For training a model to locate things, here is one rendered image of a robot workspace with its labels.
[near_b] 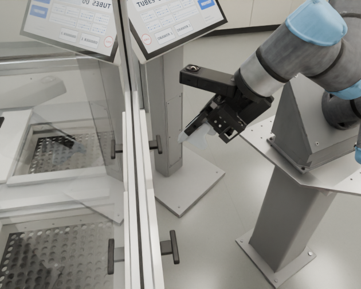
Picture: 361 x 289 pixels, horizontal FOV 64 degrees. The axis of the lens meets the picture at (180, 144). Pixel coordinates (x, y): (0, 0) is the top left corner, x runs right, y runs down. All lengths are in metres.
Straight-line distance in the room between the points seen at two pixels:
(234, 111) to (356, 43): 0.22
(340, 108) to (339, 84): 0.43
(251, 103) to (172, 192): 1.33
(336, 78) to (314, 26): 0.10
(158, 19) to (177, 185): 1.02
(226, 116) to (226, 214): 1.28
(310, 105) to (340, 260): 1.05
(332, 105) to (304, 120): 0.09
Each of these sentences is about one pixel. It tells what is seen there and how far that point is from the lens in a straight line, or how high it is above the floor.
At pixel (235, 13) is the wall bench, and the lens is 3.77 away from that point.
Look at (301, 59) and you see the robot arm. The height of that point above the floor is 1.27.
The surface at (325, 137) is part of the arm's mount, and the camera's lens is 0.99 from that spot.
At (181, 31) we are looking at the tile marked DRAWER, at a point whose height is 1.00.
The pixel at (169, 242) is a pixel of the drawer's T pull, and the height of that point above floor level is 0.91.
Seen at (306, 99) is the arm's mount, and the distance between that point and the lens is 0.96.
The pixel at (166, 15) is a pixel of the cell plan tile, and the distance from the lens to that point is 1.27.
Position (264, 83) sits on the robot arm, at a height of 1.23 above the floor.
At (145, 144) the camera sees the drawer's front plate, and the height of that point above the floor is 0.93.
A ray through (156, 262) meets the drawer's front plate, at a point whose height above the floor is 0.93.
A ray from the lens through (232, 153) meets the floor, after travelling 2.11.
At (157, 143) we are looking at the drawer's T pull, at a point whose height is 0.91.
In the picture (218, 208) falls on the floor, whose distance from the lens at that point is 1.80.
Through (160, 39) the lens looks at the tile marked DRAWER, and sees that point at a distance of 1.20.
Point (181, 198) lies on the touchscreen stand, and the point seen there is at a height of 0.03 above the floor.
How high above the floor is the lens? 1.47
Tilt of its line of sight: 43 degrees down
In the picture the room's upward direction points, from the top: straight up
